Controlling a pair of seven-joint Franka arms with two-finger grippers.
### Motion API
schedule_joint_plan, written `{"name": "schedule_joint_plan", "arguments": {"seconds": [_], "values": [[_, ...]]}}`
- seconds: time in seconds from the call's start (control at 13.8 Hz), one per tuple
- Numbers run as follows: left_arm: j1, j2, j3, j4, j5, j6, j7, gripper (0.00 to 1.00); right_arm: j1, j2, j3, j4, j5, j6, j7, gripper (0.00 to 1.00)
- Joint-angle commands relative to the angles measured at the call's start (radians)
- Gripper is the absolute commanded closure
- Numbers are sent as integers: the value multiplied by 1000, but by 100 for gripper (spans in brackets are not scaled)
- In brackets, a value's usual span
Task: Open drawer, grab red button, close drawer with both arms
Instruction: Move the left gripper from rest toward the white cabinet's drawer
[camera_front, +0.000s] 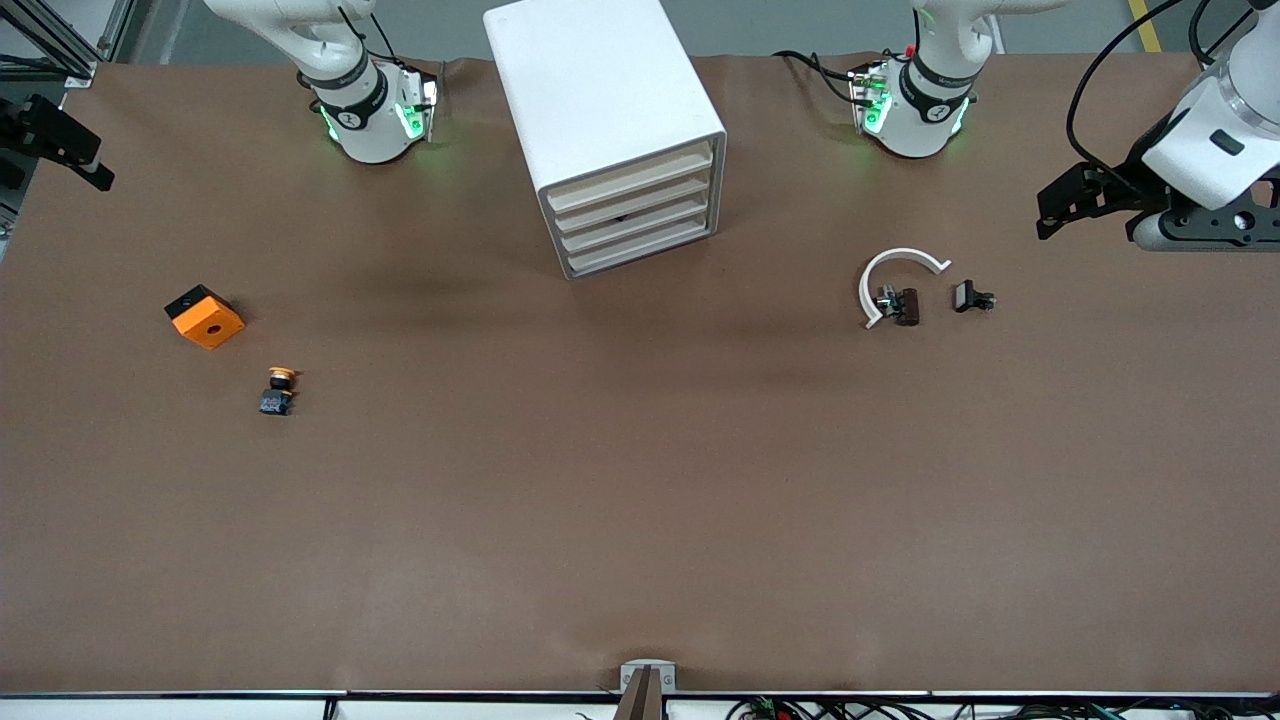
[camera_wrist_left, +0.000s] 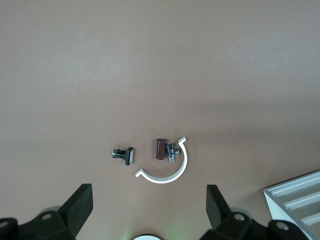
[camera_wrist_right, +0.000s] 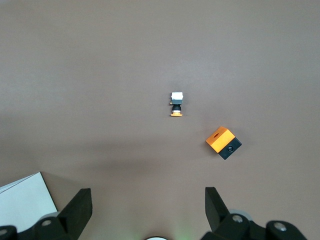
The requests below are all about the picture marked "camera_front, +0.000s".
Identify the small brown electrical component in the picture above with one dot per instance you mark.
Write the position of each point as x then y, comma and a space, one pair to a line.
908, 307

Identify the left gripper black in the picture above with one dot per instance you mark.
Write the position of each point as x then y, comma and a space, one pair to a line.
1137, 178

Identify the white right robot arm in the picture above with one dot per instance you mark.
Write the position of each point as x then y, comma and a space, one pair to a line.
365, 130

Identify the small black plastic clip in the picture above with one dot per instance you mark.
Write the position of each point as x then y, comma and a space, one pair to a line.
966, 295

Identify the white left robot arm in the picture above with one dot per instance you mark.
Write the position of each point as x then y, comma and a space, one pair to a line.
915, 120

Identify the orange box with black side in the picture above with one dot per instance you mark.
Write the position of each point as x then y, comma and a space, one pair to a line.
210, 325

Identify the white curved plastic arc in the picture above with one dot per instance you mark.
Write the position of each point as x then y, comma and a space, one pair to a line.
905, 253

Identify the aluminium frame profile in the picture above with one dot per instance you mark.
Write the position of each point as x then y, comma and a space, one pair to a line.
75, 68

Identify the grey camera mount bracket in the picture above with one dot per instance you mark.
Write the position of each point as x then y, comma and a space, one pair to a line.
647, 690

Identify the black metal table rail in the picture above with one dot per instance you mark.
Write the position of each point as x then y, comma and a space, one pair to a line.
200, 694

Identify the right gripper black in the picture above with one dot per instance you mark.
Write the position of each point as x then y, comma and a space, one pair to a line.
30, 124

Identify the yellow push button switch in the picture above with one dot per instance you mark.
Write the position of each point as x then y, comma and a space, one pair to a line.
276, 400

